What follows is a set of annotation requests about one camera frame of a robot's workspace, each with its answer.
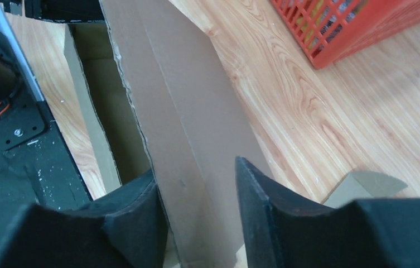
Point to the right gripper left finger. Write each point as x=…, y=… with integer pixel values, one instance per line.
x=125, y=228

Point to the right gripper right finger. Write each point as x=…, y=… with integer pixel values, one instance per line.
x=284, y=229

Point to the cardboard box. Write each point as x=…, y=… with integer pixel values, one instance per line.
x=195, y=131

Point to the cardboard sheet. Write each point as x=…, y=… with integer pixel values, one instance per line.
x=364, y=184

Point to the red plastic basket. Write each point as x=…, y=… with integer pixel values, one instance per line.
x=328, y=31

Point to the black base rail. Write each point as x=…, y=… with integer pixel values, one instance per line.
x=37, y=163

